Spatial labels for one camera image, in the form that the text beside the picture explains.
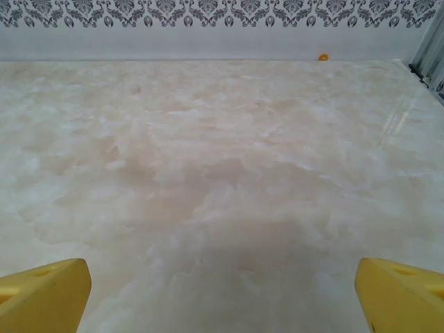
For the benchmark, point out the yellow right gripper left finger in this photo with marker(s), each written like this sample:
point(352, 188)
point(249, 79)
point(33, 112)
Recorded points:
point(41, 301)

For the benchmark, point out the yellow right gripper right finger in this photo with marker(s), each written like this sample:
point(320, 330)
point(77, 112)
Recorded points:
point(402, 301)

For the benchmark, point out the small orange object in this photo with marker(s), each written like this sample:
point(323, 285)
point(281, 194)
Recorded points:
point(323, 57)

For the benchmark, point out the black corner bracket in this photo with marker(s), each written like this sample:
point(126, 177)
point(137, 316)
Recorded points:
point(418, 73)

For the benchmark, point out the aluminium frame post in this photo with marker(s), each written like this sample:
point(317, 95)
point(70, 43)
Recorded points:
point(431, 41)

